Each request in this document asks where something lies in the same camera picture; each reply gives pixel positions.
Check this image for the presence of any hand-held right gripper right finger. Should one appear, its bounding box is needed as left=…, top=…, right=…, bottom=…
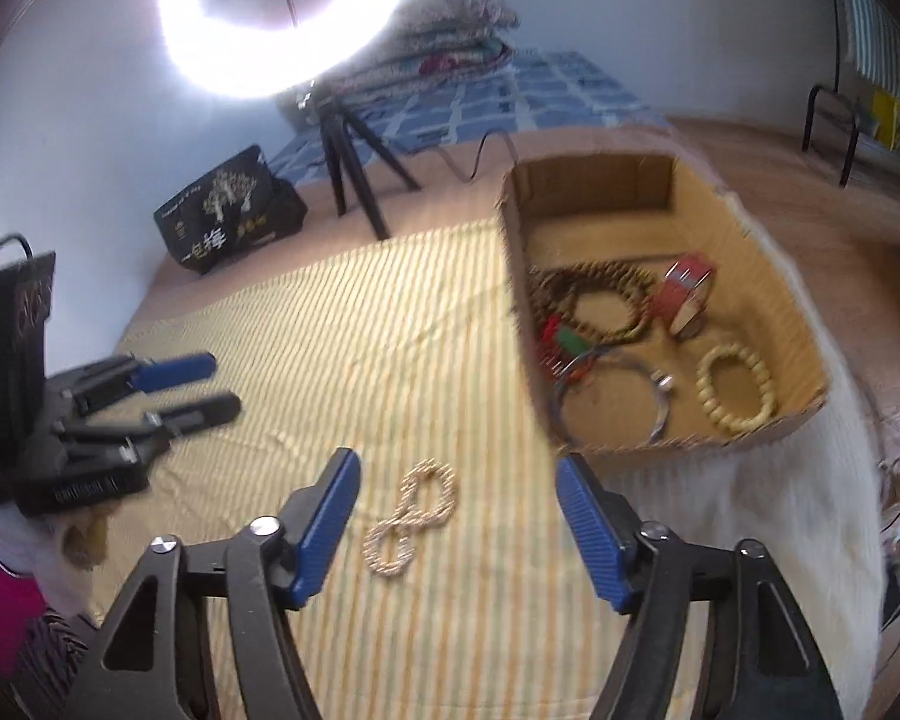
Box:
left=555, top=454, right=845, bottom=720

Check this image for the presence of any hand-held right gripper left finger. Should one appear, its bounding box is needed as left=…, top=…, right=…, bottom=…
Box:
left=60, top=447, right=363, bottom=720

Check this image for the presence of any black tripod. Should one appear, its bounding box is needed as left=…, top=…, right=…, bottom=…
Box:
left=292, top=82, right=422, bottom=241

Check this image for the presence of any striped towel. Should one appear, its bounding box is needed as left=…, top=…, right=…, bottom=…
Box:
left=840, top=0, right=900, bottom=98

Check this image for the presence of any blue checked bed sheet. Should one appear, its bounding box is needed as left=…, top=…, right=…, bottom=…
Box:
left=266, top=49, right=668, bottom=185

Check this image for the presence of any white fluffy cloth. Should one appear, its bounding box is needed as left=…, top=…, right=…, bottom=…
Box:
left=592, top=187, right=890, bottom=720

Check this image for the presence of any black clothes rack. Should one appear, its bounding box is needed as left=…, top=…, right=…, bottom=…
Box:
left=801, top=0, right=900, bottom=188

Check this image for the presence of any black power cable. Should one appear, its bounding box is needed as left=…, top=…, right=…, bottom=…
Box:
left=439, top=131, right=515, bottom=185

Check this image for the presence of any person's left hand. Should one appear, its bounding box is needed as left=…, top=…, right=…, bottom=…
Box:
left=0, top=501, right=117, bottom=612

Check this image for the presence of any folded floral quilt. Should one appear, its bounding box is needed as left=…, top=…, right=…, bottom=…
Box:
left=322, top=0, right=522, bottom=102

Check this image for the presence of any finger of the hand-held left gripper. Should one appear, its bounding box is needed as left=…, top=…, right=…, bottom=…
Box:
left=60, top=351, right=218, bottom=412
left=56, top=392, right=242, bottom=466

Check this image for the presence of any white bead bracelet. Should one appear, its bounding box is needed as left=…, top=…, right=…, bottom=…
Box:
left=696, top=343, right=779, bottom=434

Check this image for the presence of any cardboard box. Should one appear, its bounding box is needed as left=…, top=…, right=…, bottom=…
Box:
left=497, top=152, right=831, bottom=458

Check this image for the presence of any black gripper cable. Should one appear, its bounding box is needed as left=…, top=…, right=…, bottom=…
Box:
left=0, top=235, right=35, bottom=278

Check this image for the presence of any green pendant with red cord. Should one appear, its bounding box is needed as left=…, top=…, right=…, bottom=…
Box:
left=540, top=317, right=593, bottom=383

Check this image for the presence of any brown wooden bead necklace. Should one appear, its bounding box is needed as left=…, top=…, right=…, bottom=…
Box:
left=529, top=255, right=657, bottom=346

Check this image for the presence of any beige small bead necklace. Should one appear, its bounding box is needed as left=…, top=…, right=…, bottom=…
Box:
left=362, top=459, right=458, bottom=578

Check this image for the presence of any yellow striped cloth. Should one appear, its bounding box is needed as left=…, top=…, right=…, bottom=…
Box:
left=82, top=217, right=646, bottom=720

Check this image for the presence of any white ring light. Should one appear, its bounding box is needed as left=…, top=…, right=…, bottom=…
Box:
left=157, top=0, right=421, bottom=100

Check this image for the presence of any black printed bag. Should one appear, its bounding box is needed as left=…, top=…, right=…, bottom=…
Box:
left=154, top=145, right=308, bottom=278

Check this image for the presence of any thin dark bangle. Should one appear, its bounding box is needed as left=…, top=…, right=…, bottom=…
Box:
left=551, top=347, right=677, bottom=455

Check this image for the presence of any brown bed sheet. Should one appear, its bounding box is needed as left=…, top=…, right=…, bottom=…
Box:
left=120, top=116, right=900, bottom=421

